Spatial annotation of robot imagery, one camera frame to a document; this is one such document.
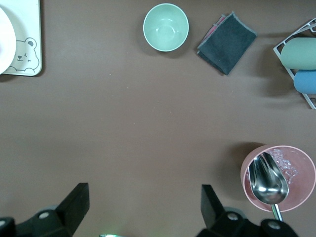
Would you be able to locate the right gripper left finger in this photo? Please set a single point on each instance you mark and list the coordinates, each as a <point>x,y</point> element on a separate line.
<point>75,205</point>

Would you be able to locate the dark grey folded cloth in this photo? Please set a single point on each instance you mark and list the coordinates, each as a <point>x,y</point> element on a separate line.
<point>227,44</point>

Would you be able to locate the blue cup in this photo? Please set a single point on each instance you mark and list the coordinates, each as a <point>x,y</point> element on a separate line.
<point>306,82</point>

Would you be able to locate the pink bowl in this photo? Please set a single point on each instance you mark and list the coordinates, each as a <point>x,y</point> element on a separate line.
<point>306,177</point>

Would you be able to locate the pink folded cloth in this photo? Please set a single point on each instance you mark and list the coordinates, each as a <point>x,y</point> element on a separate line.
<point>213,27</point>

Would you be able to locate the cream tray with bear print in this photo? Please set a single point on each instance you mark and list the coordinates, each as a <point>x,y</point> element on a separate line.
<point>29,29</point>

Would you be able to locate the pale green cup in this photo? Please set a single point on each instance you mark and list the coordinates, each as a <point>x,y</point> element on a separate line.
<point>300,53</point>

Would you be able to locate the pale green bowl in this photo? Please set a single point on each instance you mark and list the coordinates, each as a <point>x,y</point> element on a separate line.
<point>166,27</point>

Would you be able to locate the clear ice pieces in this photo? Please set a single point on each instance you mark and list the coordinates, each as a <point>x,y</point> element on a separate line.
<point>286,165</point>

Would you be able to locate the white round plate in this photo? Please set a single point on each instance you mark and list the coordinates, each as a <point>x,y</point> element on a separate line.
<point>6,42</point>

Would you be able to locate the metal scoop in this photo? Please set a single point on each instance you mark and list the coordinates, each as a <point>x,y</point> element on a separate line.
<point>267,182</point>

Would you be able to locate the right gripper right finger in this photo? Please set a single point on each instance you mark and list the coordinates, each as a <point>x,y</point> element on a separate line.
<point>211,209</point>

